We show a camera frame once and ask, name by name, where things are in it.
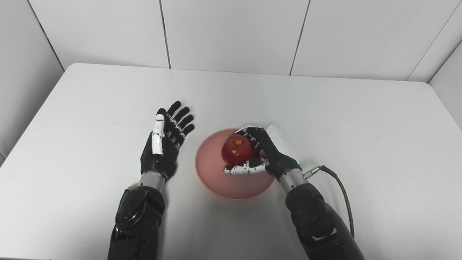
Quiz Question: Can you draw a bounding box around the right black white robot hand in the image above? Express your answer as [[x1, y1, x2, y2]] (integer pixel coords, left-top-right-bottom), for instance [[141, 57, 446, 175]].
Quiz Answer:
[[224, 124, 302, 182]]

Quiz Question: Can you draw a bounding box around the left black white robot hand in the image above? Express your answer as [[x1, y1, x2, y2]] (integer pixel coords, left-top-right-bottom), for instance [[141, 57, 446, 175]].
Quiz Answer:
[[140, 100, 195, 182]]

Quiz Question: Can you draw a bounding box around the red apple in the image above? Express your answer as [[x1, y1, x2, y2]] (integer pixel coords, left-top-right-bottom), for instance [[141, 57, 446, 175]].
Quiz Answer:
[[221, 134, 255, 166]]

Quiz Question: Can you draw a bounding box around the pink plate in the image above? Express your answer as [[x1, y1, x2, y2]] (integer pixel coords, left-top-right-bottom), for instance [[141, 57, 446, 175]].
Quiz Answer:
[[195, 129, 276, 200]]

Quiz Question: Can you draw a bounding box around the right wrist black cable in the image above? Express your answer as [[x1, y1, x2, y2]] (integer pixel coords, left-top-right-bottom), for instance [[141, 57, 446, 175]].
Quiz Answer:
[[303, 165, 355, 239]]

